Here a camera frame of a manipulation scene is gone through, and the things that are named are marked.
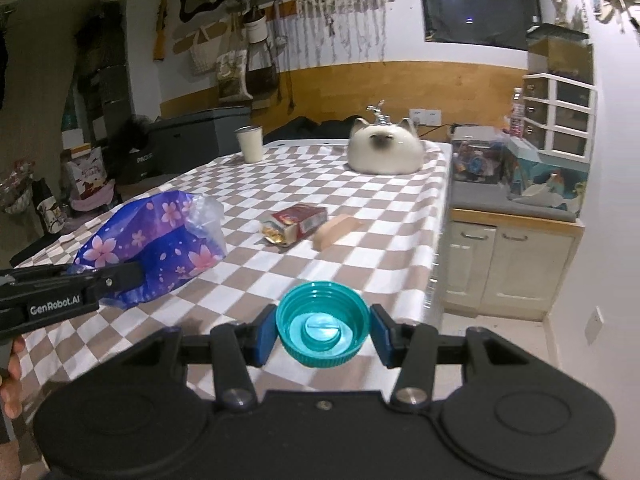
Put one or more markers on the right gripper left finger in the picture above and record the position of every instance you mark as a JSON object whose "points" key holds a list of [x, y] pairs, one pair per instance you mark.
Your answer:
{"points": [[233, 348]]}

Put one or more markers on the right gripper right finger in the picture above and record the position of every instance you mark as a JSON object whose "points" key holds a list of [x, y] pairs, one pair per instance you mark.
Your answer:
{"points": [[410, 348]]}

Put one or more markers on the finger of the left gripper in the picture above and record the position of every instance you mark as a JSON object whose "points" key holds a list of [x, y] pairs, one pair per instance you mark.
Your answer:
{"points": [[113, 281]]}

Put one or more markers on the purple floral snack bag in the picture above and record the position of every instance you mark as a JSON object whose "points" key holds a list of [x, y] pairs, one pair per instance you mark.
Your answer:
{"points": [[173, 236]]}

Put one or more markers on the teal plastic bottle cap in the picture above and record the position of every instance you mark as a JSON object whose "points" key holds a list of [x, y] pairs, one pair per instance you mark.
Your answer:
{"points": [[322, 324]]}

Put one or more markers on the person's left hand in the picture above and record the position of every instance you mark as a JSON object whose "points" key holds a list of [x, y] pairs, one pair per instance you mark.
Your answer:
{"points": [[11, 387]]}

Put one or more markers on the red white snack bag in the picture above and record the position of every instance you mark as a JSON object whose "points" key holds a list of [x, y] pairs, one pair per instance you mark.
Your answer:
{"points": [[86, 171]]}

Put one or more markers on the cream floor cabinet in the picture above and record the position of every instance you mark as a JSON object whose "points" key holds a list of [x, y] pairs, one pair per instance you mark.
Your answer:
{"points": [[506, 265]]}

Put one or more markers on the red cigarette pack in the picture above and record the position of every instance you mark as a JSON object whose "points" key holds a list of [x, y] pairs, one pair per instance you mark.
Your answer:
{"points": [[288, 226]]}

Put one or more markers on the beige wooden block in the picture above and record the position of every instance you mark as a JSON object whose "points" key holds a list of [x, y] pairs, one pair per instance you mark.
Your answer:
{"points": [[333, 230]]}

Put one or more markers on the grey storage box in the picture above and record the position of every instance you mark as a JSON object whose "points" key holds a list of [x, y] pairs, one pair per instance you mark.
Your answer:
{"points": [[186, 142]]}

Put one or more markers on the colourful teal toy box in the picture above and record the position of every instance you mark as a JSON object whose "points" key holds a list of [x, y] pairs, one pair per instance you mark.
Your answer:
{"points": [[536, 179]]}

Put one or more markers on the white tumbler cup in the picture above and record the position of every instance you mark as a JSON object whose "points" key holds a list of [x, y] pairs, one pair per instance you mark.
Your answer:
{"points": [[250, 142]]}

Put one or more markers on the pink cap plastic bottle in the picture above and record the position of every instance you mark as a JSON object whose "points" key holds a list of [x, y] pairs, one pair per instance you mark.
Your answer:
{"points": [[517, 113]]}

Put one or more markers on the white drawer unit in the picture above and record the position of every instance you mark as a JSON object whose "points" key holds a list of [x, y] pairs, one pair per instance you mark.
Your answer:
{"points": [[560, 116]]}

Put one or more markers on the glass terrarium tank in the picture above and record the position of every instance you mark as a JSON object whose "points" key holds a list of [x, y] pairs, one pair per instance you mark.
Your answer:
{"points": [[557, 50]]}

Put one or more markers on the dark window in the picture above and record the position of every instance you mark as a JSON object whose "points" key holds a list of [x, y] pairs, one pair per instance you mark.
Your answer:
{"points": [[492, 23]]}

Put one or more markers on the white wall socket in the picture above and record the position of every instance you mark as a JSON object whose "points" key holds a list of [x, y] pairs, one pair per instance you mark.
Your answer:
{"points": [[594, 325]]}

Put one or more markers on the white macrame wall hanging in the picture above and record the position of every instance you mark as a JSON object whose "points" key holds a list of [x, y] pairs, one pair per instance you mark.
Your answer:
{"points": [[331, 32]]}

